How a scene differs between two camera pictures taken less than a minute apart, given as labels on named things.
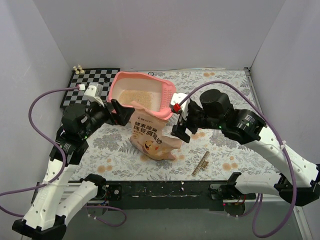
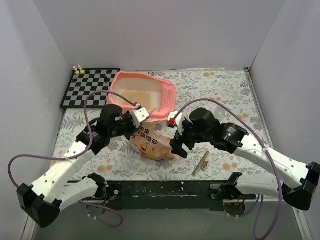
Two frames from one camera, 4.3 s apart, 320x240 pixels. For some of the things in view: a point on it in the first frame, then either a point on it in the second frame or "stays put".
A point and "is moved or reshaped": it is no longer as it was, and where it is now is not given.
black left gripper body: x=113 y=113 to x=131 y=125
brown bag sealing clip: x=202 y=163 stays put
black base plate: x=192 y=195 stays put
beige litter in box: x=144 y=98 stays put
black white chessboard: x=104 y=76 stays put
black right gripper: x=188 y=122 to x=183 y=138
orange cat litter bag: x=147 y=134 is moved or reshaped
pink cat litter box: x=158 y=95 stays put
